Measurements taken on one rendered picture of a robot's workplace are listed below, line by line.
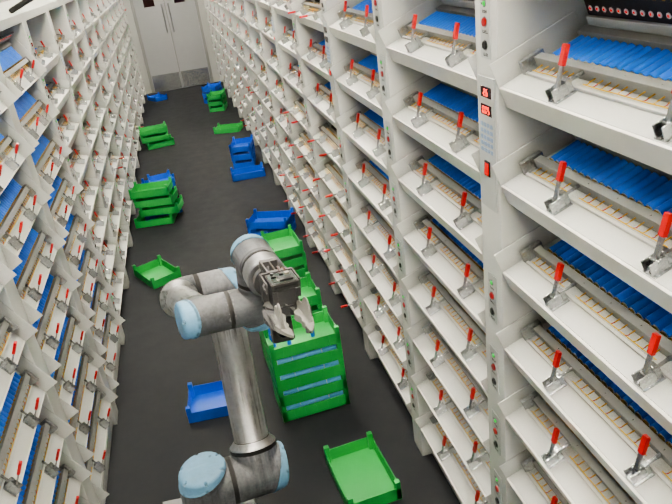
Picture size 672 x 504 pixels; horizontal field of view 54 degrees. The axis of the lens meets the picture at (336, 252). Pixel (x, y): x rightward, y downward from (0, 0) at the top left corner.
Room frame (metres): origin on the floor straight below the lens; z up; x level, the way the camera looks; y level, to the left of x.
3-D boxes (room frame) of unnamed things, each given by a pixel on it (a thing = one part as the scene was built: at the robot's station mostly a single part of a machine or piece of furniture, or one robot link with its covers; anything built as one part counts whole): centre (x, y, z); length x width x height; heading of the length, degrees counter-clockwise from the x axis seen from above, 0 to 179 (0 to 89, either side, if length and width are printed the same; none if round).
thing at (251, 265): (1.27, 0.16, 1.21); 0.10 x 0.05 x 0.09; 109
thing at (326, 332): (2.38, 0.20, 0.36); 0.30 x 0.20 x 0.08; 103
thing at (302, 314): (1.10, 0.07, 1.20); 0.09 x 0.03 x 0.06; 26
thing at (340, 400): (2.38, 0.20, 0.04); 0.30 x 0.20 x 0.08; 103
